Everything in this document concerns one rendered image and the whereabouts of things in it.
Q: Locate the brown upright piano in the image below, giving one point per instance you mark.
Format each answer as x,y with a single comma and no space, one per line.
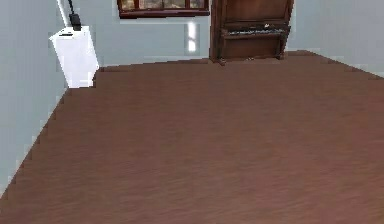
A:
253,30

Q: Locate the brown framed window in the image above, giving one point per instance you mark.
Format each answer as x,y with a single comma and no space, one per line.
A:
163,8

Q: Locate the white cabinet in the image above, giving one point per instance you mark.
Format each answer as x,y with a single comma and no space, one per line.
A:
76,56

